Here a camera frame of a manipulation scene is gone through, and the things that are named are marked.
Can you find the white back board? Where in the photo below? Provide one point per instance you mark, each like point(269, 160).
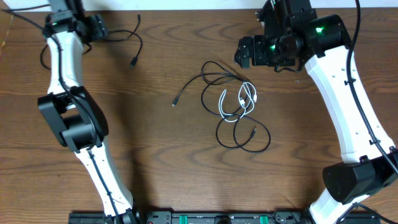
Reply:
point(168, 5)

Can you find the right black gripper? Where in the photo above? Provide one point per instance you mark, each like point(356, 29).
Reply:
point(258, 43)

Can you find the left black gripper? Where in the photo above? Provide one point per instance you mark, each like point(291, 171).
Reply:
point(97, 27)

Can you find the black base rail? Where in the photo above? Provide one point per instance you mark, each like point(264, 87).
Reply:
point(281, 216)

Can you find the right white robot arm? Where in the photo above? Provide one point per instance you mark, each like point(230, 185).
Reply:
point(369, 156)

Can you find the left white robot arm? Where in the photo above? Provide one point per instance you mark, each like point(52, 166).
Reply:
point(73, 115)

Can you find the cardboard side panel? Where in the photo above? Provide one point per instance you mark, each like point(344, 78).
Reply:
point(6, 23)

